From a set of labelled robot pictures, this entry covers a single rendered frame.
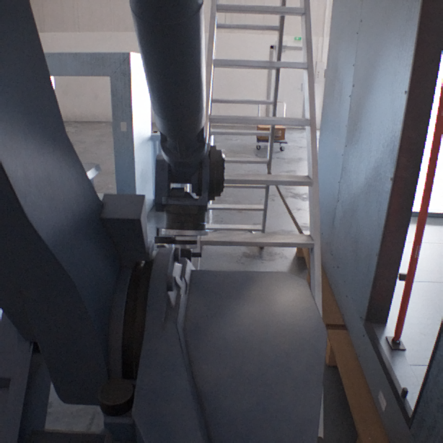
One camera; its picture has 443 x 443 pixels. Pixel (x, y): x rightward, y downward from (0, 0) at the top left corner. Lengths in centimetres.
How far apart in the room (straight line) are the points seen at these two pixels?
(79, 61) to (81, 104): 850
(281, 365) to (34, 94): 52
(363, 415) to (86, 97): 1122
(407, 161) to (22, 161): 142
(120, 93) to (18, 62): 307
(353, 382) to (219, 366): 132
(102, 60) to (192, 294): 299
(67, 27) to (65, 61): 858
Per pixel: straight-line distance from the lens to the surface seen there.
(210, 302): 76
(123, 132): 358
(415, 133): 164
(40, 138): 53
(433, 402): 137
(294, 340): 69
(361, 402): 184
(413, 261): 163
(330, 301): 243
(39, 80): 54
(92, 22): 1202
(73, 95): 1222
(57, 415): 200
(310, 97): 158
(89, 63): 364
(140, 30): 72
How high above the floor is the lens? 142
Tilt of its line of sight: 21 degrees down
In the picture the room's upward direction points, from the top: 2 degrees clockwise
